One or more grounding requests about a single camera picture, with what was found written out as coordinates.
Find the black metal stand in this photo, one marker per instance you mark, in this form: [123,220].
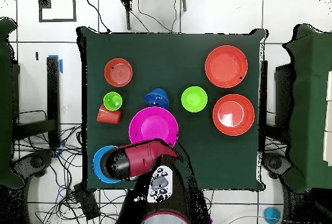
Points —
[128,13]

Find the black table frame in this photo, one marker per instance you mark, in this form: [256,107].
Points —
[263,91]
[53,91]

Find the small orange bowl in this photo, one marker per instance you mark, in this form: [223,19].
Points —
[118,72]

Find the large orange bowl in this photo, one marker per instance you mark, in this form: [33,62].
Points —
[226,66]
[233,115]

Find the neighbouring green cloth table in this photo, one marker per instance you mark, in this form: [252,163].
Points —
[6,104]
[311,104]

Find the black power box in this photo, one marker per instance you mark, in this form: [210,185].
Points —
[87,203]

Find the orange cup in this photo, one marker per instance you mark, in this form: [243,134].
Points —
[109,117]

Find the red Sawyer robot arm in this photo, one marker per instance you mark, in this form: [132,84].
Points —
[140,159]

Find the dark blue bowl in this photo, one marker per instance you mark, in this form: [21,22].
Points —
[157,99]

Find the large light blue bowl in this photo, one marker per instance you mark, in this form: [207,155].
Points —
[96,165]

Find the dark green tablecloth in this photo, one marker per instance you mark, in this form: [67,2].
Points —
[166,52]

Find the large pink bowl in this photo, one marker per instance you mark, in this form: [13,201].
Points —
[153,125]

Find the green cup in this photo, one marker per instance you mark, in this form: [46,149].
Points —
[112,101]

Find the light blue bowl on floor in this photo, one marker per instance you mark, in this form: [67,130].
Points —
[272,215]

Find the green bowl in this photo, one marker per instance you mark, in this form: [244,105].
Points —
[194,99]

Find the dark grey floor base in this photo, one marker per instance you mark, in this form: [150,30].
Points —
[36,161]
[275,164]

